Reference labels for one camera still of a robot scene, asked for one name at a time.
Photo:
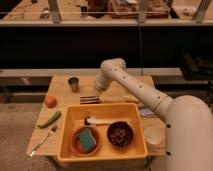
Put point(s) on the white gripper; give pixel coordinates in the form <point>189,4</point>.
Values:
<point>102,83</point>

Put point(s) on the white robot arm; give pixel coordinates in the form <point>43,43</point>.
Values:
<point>189,121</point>

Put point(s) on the small metal cup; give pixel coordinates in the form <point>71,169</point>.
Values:
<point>74,84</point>

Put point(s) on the yellow banana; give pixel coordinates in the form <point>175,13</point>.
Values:
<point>131,99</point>

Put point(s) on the wooden table board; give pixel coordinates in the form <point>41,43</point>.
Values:
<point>65,97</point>

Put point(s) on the blue grey cloth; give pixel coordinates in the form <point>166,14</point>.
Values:
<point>145,112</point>

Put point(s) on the yellow plastic tub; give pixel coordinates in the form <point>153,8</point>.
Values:
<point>74,120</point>

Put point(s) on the orange round fruit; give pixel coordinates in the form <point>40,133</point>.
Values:
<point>50,101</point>

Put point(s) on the green okra pod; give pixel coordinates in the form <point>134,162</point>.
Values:
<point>51,120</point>

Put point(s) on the dark bowl with beans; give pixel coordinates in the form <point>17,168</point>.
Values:
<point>120,134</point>

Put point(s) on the teal sponge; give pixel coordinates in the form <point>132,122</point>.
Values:
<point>86,140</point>

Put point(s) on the orange plate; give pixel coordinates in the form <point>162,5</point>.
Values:
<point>75,146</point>

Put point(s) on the white round lid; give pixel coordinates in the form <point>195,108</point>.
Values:
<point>152,135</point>

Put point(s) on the white handled brush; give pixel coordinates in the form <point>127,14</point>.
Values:
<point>94,121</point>

